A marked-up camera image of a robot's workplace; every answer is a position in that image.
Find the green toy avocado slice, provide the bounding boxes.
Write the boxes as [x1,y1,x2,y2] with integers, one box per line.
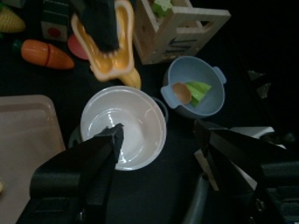
[183,80,212,108]

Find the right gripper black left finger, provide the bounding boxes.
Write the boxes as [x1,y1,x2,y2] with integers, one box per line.
[15,122,127,224]

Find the toy sushi roll red dot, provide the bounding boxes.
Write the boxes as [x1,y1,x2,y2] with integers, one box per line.
[40,0,72,44]

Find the yellow toy squash half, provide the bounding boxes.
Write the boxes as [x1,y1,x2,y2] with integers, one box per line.
[69,0,144,90]

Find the tan toy egg shell half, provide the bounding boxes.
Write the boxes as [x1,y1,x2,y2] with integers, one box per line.
[171,81,194,105]

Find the yellow toy corn cob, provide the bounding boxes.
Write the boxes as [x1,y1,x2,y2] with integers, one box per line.
[0,5,27,33]

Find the light wooden crate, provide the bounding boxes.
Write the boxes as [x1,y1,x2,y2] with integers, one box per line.
[134,0,232,66]

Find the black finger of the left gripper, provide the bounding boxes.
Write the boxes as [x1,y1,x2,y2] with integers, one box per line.
[69,0,122,54]

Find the light blue bowl with handles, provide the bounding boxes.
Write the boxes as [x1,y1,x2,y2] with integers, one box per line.
[159,55,228,120]

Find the pink round toy piece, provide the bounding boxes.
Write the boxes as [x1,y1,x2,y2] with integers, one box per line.
[67,32,91,61]

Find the white plastic object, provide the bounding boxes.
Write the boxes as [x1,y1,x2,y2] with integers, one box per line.
[228,125,276,140]

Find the white pot with dark handles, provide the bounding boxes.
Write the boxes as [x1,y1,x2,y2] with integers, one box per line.
[68,85,171,172]

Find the green toy vegetable piece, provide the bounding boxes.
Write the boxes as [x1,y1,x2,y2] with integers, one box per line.
[151,0,175,18]

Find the orange toy carrot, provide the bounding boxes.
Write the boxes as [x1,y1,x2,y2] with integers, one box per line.
[19,38,76,71]

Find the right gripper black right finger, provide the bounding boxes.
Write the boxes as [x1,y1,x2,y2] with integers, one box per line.
[192,118,299,224]

